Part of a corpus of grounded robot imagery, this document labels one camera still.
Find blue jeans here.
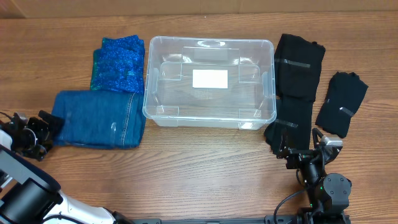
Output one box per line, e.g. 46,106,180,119
52,90,146,149

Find blue sparkly cloth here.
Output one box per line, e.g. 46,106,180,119
90,35,145,95

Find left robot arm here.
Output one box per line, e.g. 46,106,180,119
1,110,131,224

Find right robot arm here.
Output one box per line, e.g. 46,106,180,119
267,145,352,224

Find small black folded cloth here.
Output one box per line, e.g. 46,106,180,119
315,72,368,138

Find white label in bin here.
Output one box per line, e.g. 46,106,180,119
192,70,228,89

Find clear plastic storage bin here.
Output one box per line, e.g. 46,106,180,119
142,36,277,130

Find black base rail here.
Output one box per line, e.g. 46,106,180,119
130,214,351,224

